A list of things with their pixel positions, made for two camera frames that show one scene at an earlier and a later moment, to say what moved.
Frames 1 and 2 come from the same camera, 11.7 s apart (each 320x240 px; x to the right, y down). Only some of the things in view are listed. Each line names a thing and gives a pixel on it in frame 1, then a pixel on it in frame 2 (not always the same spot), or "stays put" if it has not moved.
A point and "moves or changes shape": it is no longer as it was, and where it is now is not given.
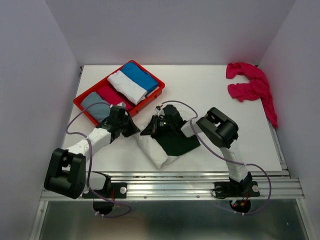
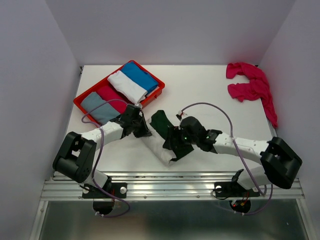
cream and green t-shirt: x=159 y=149 moves or changes shape
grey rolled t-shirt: x=98 y=108 stays put
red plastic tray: x=130 y=86 stays put
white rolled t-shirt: x=133 y=91 stays put
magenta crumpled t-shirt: x=257 y=89 stays put
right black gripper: x=152 y=129 -> x=175 y=132
